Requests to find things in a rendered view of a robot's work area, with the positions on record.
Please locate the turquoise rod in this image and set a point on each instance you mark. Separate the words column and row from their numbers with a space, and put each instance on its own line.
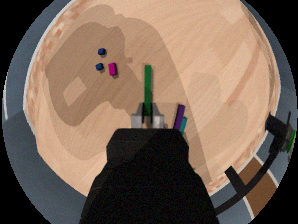
column 183, row 125

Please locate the purple rod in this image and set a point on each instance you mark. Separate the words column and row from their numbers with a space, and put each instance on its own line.
column 179, row 115

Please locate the dark green rod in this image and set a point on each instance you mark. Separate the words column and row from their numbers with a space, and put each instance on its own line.
column 147, row 89

